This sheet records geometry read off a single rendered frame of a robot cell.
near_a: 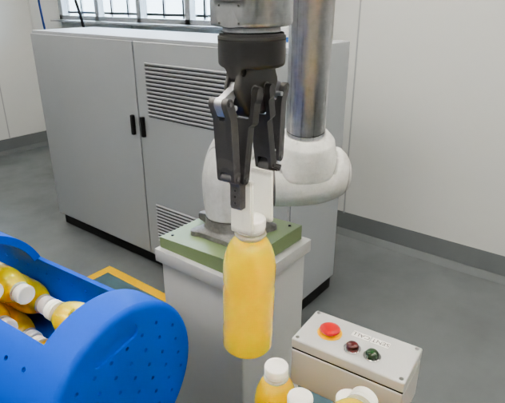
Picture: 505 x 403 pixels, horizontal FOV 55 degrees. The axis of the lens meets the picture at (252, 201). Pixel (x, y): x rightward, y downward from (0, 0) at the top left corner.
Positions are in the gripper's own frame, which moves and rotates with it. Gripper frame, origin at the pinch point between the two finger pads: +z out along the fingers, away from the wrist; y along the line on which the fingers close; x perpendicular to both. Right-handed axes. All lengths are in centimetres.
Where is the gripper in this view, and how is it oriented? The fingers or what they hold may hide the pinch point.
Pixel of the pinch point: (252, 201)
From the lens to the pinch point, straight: 60.8
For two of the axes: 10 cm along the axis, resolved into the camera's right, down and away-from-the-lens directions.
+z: 0.0, 9.2, 3.9
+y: -5.5, 3.3, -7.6
